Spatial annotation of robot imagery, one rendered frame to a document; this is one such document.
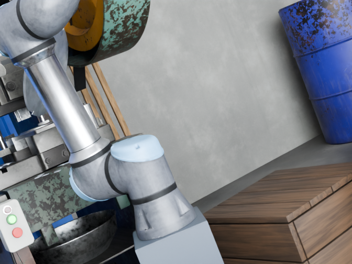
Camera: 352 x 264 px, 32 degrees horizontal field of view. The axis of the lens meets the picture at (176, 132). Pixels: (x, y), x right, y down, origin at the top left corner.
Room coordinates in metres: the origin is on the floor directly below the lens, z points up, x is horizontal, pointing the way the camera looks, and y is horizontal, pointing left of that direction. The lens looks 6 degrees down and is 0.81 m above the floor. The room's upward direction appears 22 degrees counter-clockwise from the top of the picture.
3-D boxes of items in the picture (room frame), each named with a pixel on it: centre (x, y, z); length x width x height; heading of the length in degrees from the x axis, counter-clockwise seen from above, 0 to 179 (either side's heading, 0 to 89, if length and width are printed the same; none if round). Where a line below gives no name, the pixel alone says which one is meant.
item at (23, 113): (2.11, 0.46, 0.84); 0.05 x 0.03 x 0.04; 118
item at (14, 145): (2.11, 0.46, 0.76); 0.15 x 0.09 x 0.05; 118
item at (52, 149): (1.96, 0.38, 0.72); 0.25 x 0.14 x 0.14; 28
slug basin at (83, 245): (2.11, 0.47, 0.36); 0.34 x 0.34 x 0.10
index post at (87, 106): (2.09, 0.25, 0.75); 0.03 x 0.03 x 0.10; 28
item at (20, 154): (2.12, 0.47, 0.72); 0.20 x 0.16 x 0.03; 118
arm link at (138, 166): (1.49, 0.11, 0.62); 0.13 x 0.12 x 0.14; 53
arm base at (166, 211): (1.48, 0.10, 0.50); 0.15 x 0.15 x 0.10
